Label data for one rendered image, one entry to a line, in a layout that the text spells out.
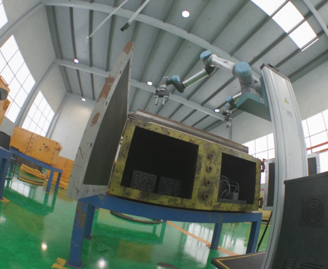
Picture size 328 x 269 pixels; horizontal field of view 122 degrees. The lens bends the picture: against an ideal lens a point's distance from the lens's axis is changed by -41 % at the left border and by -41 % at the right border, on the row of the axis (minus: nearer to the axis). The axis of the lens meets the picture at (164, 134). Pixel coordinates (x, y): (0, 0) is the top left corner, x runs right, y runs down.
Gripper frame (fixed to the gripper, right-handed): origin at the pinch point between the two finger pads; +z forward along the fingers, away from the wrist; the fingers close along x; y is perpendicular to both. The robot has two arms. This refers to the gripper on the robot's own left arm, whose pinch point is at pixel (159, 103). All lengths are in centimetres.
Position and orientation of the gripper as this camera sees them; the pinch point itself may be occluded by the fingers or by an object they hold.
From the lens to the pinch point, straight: 141.6
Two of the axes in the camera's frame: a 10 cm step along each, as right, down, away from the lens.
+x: 9.6, 1.0, -2.5
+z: -1.8, 9.1, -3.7
